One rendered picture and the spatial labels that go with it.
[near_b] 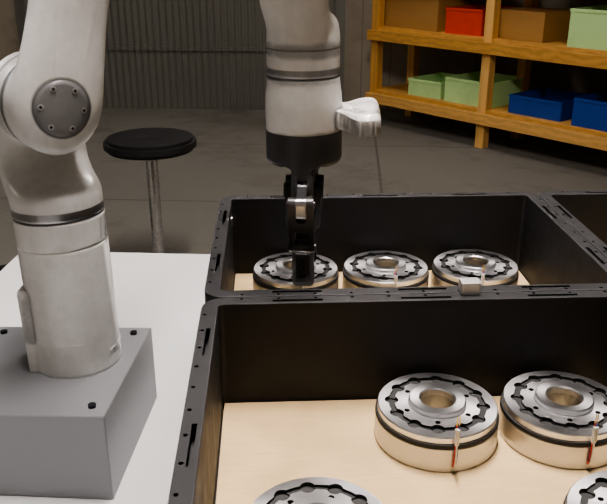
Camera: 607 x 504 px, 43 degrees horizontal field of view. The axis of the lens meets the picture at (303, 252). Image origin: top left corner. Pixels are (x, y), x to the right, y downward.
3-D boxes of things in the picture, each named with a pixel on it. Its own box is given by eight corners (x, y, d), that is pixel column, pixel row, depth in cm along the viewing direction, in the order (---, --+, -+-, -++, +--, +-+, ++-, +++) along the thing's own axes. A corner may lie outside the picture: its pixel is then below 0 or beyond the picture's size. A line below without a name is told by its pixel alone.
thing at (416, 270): (351, 289, 88) (351, 284, 88) (338, 256, 98) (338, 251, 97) (437, 285, 89) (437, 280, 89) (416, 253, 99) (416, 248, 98)
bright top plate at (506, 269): (437, 284, 90) (438, 279, 89) (429, 252, 99) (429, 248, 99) (525, 286, 89) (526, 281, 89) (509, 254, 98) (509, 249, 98)
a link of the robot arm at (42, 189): (-27, 51, 75) (1, 219, 81) (-2, 61, 68) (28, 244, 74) (66, 44, 80) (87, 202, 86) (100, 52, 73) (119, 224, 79)
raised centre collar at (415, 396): (416, 422, 63) (416, 416, 63) (401, 390, 68) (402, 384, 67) (474, 418, 64) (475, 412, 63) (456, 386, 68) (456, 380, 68)
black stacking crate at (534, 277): (210, 410, 74) (204, 302, 69) (225, 283, 101) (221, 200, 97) (618, 399, 75) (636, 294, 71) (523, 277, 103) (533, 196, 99)
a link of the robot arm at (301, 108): (382, 139, 71) (384, 71, 69) (260, 138, 72) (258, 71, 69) (378, 117, 80) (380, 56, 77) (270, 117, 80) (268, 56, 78)
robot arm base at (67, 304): (24, 379, 81) (-3, 227, 75) (51, 339, 90) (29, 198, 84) (111, 378, 81) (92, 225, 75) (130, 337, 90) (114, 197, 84)
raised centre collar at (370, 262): (369, 275, 91) (369, 270, 91) (362, 259, 95) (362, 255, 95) (410, 273, 91) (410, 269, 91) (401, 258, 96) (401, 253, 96)
